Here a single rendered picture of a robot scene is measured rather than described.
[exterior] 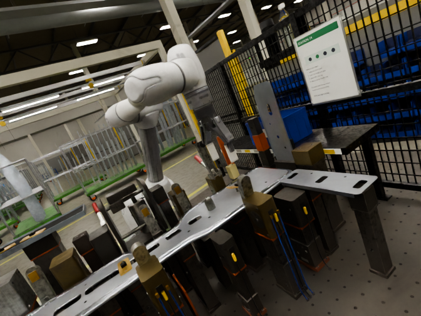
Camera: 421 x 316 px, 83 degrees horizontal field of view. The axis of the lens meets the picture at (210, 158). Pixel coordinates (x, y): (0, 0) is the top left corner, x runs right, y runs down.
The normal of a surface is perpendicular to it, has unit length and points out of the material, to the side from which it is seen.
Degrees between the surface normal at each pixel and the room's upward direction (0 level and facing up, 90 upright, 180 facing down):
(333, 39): 90
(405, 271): 0
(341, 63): 90
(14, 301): 90
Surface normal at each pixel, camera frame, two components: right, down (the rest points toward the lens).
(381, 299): -0.39, -0.89
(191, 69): 0.68, -0.06
